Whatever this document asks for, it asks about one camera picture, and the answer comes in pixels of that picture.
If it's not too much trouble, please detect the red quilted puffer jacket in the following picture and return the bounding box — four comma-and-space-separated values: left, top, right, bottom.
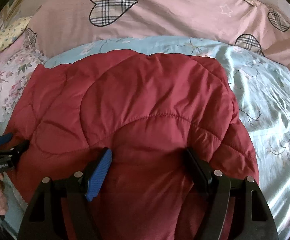
6, 50, 259, 239

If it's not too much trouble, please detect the person's left hand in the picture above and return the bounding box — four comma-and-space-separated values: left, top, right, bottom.
0, 173, 8, 216

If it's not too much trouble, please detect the pink floral fabric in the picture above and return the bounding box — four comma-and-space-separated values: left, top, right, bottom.
0, 48, 48, 122

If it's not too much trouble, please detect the yellow floral fabric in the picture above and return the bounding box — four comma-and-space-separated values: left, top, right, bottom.
0, 16, 32, 52

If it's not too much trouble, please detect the light teal floral bedsheet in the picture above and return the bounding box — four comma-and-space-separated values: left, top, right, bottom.
0, 36, 290, 239

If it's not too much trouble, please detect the pink duvet with plaid hearts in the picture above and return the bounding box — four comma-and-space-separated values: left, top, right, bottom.
24, 0, 290, 70

